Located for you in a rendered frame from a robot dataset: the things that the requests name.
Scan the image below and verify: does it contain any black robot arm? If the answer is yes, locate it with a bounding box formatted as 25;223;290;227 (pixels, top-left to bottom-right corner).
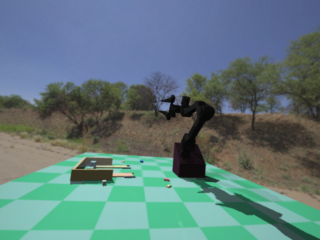
169;96;216;159

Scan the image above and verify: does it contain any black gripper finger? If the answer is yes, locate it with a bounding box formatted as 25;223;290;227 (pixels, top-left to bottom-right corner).
160;97;171;103
159;110;168;118

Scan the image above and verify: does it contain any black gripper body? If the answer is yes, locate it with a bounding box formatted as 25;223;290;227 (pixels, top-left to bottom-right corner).
166;95;181;120

